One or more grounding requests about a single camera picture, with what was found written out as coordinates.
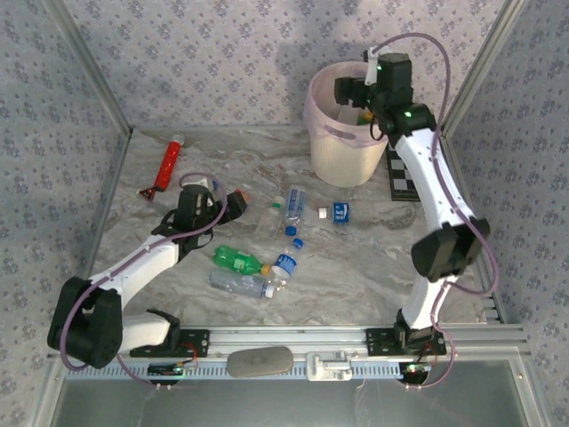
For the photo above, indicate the green bottle yellow cap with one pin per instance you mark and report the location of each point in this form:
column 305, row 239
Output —
column 362, row 120

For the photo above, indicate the blue label bottle white cap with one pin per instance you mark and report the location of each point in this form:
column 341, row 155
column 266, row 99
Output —
column 340, row 212

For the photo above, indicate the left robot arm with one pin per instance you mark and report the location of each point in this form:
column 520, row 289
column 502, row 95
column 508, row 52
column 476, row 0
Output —
column 133, row 262

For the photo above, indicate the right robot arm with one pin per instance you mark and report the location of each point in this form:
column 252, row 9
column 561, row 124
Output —
column 427, row 178

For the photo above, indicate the purple bin liner bag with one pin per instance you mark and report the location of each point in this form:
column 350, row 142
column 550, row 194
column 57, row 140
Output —
column 322, row 107

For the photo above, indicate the cream plastic waste bin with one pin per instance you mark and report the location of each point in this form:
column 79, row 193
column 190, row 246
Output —
column 342, row 164

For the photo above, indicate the clear bottle green cap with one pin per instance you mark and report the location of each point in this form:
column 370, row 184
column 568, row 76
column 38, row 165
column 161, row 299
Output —
column 269, row 220

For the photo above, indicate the green bottle orange cap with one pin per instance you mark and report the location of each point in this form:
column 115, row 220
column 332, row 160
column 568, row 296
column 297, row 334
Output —
column 235, row 260

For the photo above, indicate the black red triangular tag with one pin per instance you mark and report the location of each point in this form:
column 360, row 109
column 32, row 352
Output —
column 146, row 194

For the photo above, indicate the red glitter tube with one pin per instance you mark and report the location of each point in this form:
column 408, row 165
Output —
column 169, row 160

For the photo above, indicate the clear bottle blue print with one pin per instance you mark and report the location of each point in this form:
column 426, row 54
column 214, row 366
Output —
column 297, row 202

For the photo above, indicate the crushed bottle blue label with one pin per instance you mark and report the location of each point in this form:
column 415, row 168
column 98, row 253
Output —
column 284, row 262

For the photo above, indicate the pale blue water bottle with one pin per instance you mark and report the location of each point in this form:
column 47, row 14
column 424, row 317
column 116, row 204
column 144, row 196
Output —
column 235, row 284

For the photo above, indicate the black grey checkerboard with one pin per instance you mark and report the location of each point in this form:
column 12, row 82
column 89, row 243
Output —
column 402, row 178

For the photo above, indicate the grey oval pad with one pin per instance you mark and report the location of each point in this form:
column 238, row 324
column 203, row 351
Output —
column 260, row 362

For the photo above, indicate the small circuit board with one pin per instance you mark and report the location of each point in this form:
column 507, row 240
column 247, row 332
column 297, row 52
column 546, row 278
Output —
column 415, row 369
column 166, row 369

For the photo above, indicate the grey metal panel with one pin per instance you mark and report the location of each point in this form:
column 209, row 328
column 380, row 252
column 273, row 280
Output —
column 284, row 405

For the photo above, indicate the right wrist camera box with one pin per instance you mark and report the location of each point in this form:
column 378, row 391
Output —
column 371, row 66

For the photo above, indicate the aluminium frame post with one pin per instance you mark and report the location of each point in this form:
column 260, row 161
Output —
column 95, row 66
column 480, row 66

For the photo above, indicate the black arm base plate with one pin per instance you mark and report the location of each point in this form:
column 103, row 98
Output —
column 378, row 342
column 200, row 342

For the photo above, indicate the aluminium frame rail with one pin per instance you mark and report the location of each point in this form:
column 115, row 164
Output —
column 284, row 338

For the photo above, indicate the white plastic bracket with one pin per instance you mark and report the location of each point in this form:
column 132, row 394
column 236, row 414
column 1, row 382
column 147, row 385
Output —
column 329, row 369

